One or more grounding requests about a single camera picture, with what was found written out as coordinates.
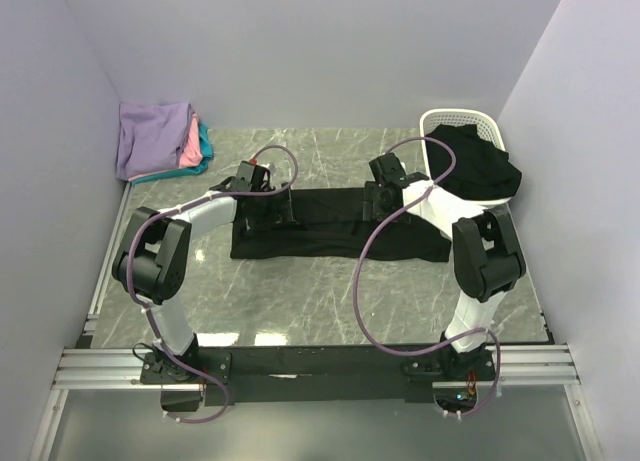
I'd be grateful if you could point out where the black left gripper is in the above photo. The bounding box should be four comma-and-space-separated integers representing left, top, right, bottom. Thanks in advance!
247, 183, 299, 231

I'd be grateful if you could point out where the black t-shirt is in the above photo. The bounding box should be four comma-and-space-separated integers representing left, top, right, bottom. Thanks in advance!
427, 124, 522, 201
230, 187, 451, 263

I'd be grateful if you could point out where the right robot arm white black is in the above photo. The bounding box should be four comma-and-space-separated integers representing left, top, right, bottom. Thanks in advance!
353, 152, 526, 380

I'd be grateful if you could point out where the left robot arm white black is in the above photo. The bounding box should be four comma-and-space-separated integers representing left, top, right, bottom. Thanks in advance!
112, 159, 292, 383

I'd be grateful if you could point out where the folded teal t-shirt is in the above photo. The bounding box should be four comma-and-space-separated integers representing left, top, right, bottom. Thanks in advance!
130, 123, 215, 186

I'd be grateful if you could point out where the folded pink t-shirt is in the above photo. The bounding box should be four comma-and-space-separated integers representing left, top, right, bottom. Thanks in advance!
129, 114, 204, 183

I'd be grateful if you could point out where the black t-shirt in basket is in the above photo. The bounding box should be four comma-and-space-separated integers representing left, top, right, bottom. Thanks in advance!
427, 124, 522, 201

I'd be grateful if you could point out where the white perforated laundry basket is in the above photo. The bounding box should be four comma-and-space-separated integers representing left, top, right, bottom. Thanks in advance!
419, 108, 516, 206

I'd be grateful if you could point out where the folded lavender t-shirt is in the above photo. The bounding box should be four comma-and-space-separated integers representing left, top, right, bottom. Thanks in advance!
115, 102, 193, 181

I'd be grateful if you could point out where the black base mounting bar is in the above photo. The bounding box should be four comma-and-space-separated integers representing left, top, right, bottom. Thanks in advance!
139, 345, 499, 413

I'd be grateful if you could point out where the aluminium extrusion rail frame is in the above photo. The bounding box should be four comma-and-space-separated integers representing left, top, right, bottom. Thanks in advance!
27, 183, 604, 461

